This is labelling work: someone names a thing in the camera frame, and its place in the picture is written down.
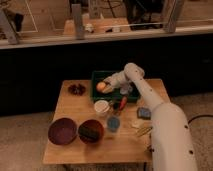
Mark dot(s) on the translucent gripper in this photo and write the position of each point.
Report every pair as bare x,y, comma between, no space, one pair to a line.
111,83

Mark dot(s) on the orange apple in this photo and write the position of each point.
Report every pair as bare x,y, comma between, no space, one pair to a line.
100,86

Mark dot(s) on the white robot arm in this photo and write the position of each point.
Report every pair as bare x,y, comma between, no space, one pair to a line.
171,140

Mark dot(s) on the red bowl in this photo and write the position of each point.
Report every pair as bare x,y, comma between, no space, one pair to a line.
94,125

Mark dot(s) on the purple bowl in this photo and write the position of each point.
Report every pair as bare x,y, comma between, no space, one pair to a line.
62,131

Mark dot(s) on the grey crumpled cloth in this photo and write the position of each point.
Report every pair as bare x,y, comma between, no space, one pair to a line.
126,89

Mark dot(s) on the small dark cup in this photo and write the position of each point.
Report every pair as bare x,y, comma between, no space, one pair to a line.
116,106

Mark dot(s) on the white cup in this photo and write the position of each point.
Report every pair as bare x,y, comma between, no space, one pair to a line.
101,107

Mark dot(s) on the green plastic tray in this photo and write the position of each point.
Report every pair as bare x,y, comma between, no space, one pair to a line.
98,76

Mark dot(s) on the blue plastic cup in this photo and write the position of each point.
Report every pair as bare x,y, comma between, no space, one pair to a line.
113,123

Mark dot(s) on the blue sponge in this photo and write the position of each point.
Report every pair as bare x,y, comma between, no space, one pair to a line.
143,113

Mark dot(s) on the black sponge block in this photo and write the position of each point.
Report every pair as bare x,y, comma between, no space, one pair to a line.
87,132

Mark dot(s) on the wooden table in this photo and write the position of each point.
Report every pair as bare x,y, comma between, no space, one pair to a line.
120,147

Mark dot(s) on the red handled tool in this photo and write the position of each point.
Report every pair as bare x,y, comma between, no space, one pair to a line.
123,102

